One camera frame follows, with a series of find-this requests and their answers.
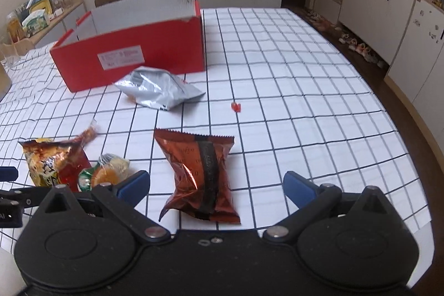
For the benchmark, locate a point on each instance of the green clear bun packet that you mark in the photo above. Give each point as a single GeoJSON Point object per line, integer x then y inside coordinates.
{"type": "Point", "coordinates": [107, 171]}

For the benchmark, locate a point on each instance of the orange drink bottle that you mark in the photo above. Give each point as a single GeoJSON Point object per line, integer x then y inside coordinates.
{"type": "Point", "coordinates": [15, 27]}

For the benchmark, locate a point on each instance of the red yellow chip bag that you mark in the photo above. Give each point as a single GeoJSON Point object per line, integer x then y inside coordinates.
{"type": "Point", "coordinates": [45, 160]}

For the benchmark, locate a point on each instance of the white wood-top side cabinet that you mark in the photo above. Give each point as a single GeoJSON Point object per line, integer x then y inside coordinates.
{"type": "Point", "coordinates": [66, 13]}

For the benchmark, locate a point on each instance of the wooden holder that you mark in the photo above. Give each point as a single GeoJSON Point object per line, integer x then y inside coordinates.
{"type": "Point", "coordinates": [20, 45]}

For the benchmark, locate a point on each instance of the red cardboard box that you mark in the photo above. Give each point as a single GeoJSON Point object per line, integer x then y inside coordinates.
{"type": "Point", "coordinates": [86, 67]}

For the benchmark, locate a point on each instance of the beige rounded object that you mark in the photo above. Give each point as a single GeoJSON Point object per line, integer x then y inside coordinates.
{"type": "Point", "coordinates": [4, 81]}

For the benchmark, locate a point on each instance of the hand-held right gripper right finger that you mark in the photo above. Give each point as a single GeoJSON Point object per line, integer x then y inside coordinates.
{"type": "Point", "coordinates": [298, 186]}

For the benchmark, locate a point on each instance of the brown foil snack packet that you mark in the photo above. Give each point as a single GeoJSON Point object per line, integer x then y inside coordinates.
{"type": "Point", "coordinates": [194, 171]}

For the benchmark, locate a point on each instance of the green tissue pack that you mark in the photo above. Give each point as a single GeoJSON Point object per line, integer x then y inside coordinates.
{"type": "Point", "coordinates": [34, 22]}

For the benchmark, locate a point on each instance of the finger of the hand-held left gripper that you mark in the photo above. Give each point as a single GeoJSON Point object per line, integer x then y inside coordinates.
{"type": "Point", "coordinates": [8, 174]}
{"type": "Point", "coordinates": [20, 195]}

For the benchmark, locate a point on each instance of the row of shoes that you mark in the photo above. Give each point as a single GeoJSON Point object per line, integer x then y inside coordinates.
{"type": "Point", "coordinates": [350, 39]}

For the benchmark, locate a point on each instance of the clear drinking glass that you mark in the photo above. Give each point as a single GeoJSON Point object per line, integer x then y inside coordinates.
{"type": "Point", "coordinates": [9, 56]}

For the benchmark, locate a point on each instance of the blue yellow container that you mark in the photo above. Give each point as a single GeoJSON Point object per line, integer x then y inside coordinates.
{"type": "Point", "coordinates": [41, 1]}

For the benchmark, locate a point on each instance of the white wall cabinet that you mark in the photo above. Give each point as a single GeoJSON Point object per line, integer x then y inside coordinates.
{"type": "Point", "coordinates": [374, 4]}

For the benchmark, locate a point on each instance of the white checkered tablecloth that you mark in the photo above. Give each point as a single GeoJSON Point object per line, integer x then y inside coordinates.
{"type": "Point", "coordinates": [295, 74]}

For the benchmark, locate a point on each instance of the small red candy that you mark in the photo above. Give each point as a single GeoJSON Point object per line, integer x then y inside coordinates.
{"type": "Point", "coordinates": [236, 106]}

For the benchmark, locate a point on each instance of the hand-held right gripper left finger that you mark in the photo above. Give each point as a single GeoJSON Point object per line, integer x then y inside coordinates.
{"type": "Point", "coordinates": [133, 185]}

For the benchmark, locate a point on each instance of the silver snack bag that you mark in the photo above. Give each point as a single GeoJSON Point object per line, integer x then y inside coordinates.
{"type": "Point", "coordinates": [156, 88]}

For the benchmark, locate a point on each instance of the small glass cup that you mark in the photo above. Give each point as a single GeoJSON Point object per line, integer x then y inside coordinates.
{"type": "Point", "coordinates": [57, 3]}

